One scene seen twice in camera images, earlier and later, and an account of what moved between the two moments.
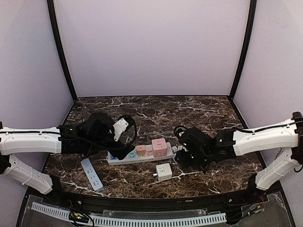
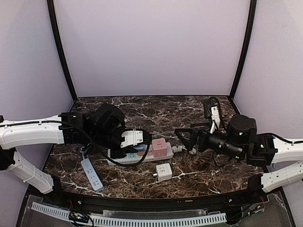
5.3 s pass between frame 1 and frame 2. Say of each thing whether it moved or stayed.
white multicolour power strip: stayed
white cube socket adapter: stayed
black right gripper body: moved
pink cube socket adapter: stayed
